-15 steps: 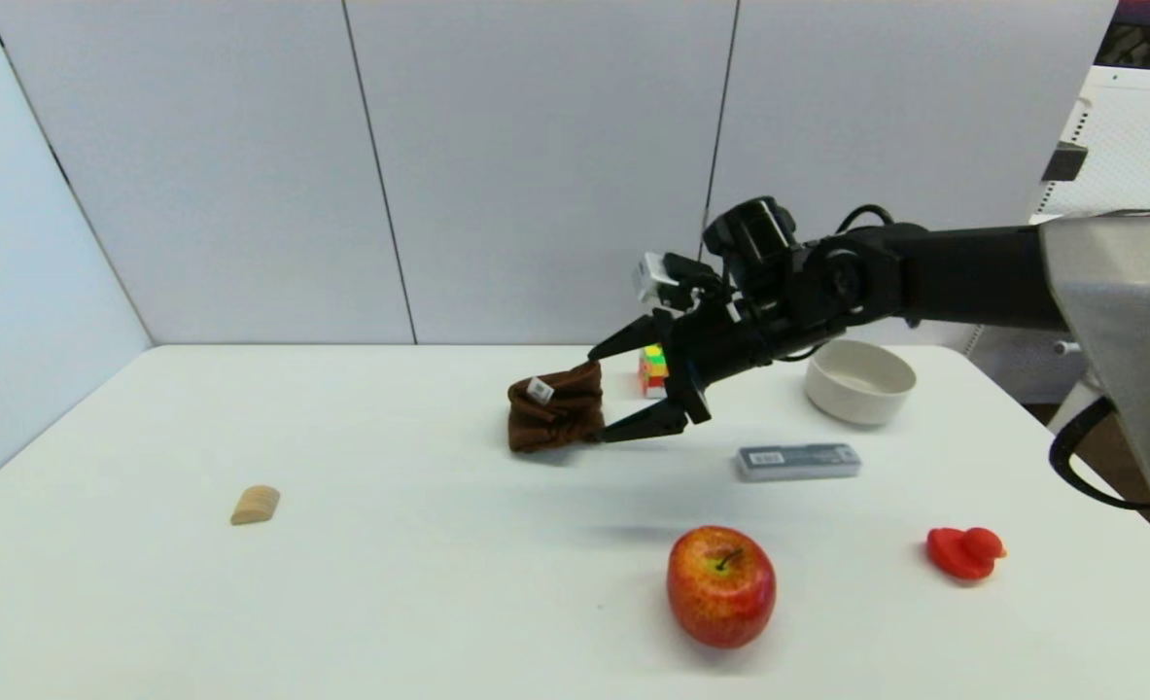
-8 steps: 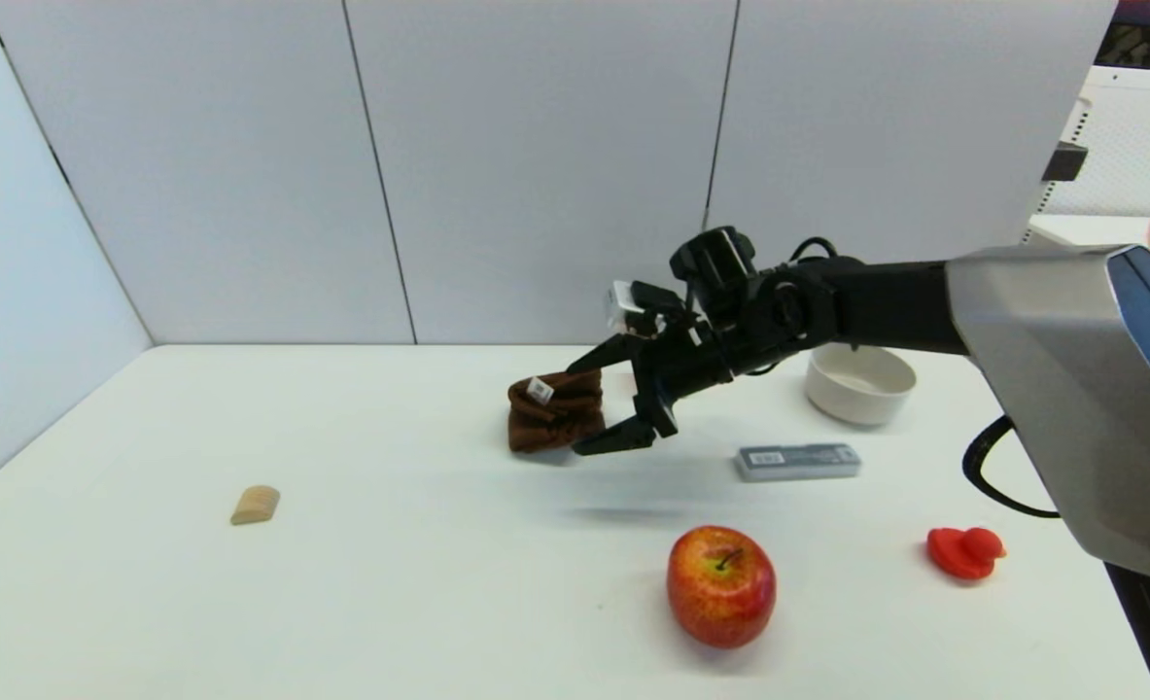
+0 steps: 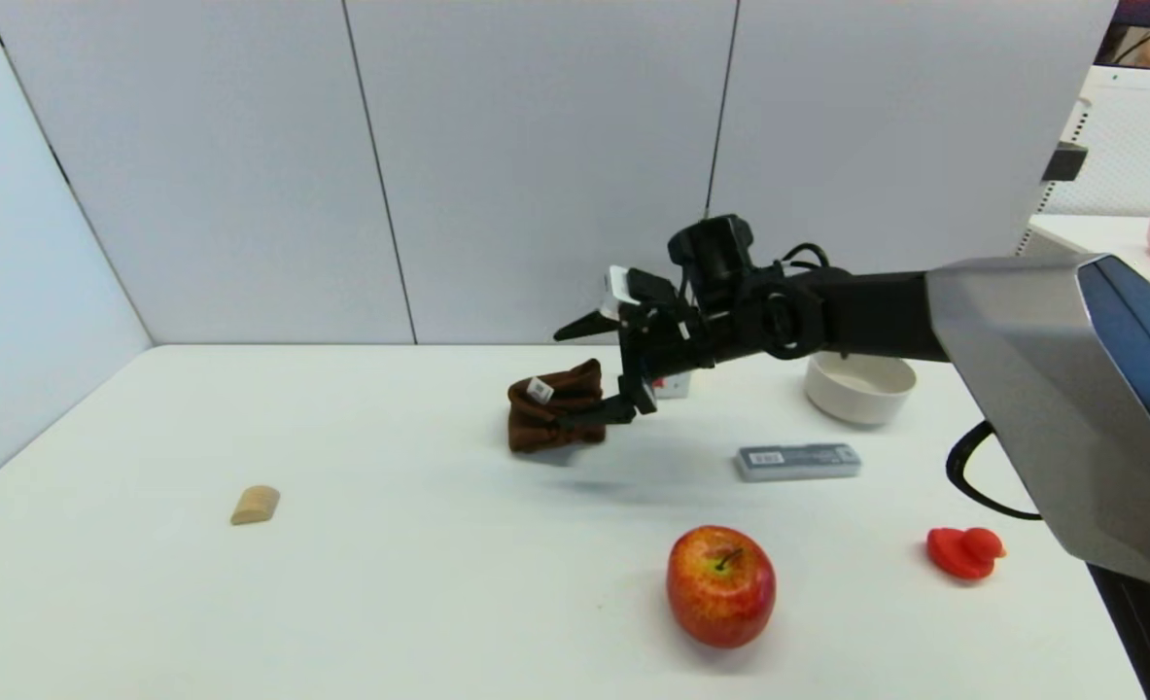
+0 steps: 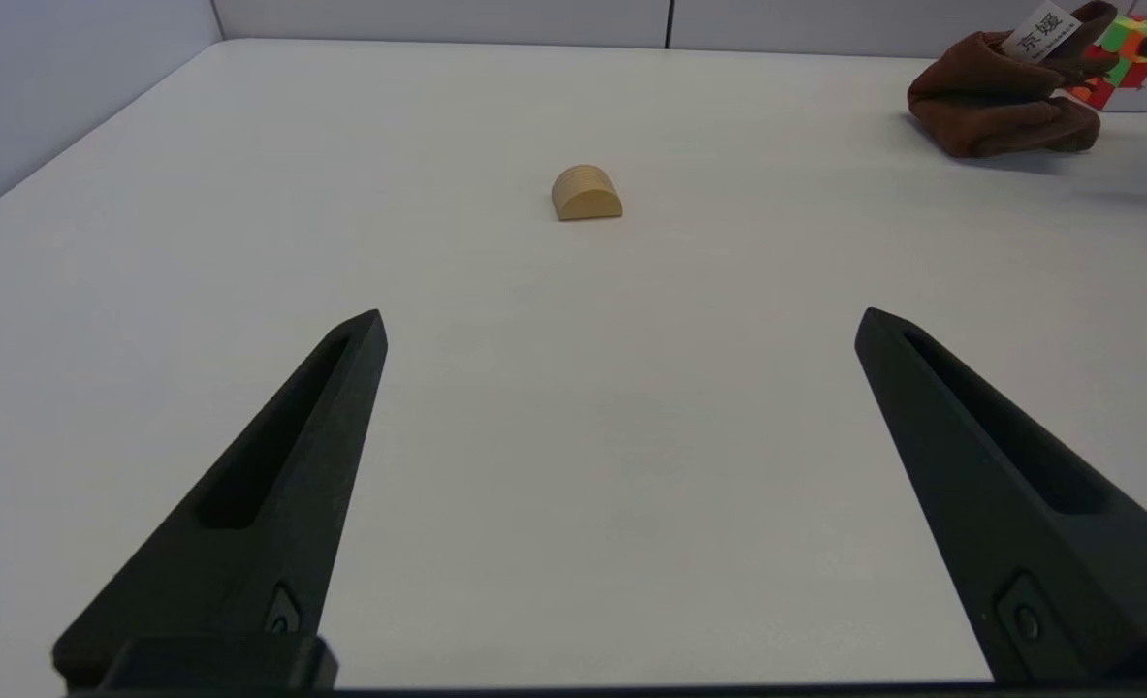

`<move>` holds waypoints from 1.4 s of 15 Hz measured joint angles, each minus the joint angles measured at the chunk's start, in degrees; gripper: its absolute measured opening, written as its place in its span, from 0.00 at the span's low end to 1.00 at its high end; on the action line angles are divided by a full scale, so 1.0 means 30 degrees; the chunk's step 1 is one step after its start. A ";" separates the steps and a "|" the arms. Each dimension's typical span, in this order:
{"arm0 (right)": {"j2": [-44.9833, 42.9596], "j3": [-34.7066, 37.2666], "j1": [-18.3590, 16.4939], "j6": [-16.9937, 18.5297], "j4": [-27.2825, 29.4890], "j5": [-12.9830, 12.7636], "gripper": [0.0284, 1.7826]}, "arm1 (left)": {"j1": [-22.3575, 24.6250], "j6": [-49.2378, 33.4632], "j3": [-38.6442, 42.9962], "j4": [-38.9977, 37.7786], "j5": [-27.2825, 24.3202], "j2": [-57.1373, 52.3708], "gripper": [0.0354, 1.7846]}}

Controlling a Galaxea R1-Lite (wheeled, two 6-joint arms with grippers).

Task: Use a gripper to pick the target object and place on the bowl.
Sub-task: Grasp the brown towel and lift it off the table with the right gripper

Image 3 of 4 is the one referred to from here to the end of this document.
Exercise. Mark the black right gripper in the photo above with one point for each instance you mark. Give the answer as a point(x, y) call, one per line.
point(636, 358)

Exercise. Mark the brown cloth with label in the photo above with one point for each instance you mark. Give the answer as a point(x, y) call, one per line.
point(536, 428)

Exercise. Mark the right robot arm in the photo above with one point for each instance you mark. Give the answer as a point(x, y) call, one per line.
point(1022, 389)

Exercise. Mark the beige round bowl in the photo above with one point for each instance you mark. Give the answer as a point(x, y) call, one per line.
point(861, 394)

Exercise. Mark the multicoloured puzzle cube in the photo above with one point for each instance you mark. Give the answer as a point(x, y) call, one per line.
point(674, 389)

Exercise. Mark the grey rectangular box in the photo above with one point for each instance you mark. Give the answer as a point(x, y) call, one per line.
point(798, 462)

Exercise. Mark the red apple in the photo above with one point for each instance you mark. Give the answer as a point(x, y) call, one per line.
point(720, 593)

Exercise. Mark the half-round wooden block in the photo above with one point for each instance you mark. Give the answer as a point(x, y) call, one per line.
point(255, 506)

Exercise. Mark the red rubber duck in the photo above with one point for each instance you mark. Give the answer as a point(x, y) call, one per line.
point(963, 554)

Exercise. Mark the white desk top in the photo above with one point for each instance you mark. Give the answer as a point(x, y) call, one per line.
point(1090, 233)

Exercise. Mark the black clamp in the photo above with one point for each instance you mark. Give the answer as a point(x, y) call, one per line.
point(1064, 162)

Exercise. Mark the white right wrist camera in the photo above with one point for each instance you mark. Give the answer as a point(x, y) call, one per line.
point(619, 290)

